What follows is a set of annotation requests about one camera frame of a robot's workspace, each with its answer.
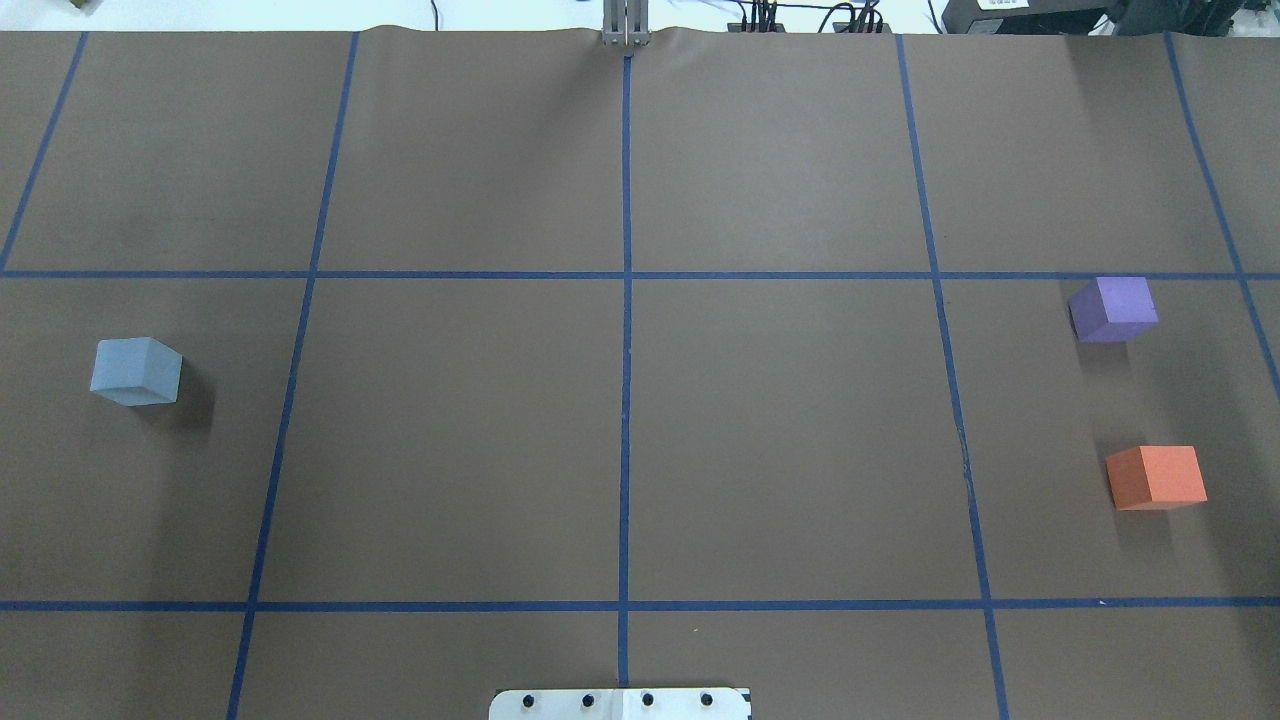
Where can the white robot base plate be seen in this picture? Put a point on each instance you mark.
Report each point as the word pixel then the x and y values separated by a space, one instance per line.
pixel 623 703

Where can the purple foam block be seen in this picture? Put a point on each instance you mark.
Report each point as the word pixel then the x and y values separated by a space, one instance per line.
pixel 1113 309

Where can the light blue foam block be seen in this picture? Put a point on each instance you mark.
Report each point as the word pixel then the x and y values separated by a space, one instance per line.
pixel 136 372

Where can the orange foam block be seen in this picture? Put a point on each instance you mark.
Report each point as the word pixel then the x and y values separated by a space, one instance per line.
pixel 1151 477

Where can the aluminium frame post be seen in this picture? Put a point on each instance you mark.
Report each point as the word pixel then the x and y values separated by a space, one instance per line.
pixel 626 23

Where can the black equipment box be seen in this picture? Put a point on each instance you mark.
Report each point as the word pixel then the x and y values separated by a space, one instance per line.
pixel 1023 17

